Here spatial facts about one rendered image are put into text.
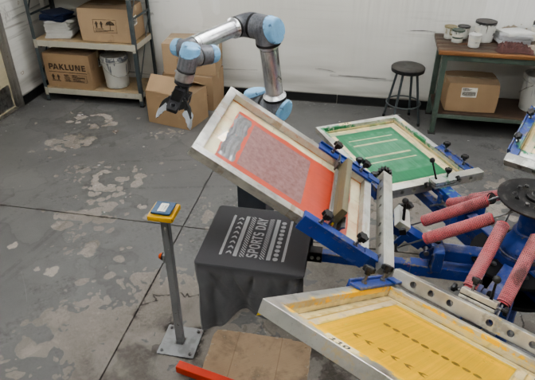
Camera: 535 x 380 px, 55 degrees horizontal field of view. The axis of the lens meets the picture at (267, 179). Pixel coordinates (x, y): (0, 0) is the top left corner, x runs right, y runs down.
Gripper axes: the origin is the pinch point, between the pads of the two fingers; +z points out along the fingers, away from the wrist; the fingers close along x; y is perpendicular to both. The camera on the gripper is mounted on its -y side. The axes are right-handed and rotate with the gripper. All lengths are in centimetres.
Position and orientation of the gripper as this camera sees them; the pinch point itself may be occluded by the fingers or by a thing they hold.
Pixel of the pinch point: (172, 124)
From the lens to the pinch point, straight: 220.5
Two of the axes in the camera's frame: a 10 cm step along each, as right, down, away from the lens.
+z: -2.9, 7.8, 5.5
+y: 1.9, -5.2, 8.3
